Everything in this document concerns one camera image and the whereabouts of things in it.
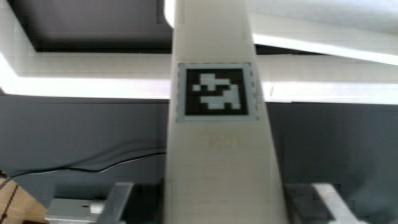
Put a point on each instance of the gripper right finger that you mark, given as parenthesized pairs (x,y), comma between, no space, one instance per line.
(344,216)

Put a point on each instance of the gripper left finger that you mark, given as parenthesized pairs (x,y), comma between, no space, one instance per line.
(118,203)

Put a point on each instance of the white desk leg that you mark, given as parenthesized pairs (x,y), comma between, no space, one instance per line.
(223,180)

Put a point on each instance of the white desk top panel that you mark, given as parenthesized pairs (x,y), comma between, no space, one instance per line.
(321,38)

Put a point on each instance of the wooden object lower left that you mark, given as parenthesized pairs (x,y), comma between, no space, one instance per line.
(22,210)

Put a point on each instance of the long white front barrier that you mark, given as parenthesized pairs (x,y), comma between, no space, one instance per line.
(305,76)

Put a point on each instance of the thin black cable background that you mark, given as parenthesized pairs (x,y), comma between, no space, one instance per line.
(92,165)

